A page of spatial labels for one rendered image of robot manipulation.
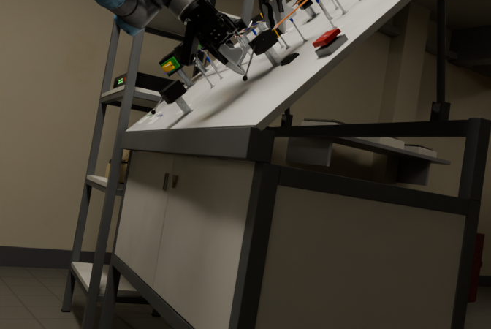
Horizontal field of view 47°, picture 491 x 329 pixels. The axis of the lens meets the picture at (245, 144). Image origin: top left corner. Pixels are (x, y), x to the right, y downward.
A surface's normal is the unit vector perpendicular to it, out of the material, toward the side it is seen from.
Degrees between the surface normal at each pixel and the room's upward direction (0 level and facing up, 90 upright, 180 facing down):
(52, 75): 90
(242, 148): 90
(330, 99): 90
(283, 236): 90
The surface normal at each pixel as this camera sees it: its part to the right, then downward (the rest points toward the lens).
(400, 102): 0.57, 0.04
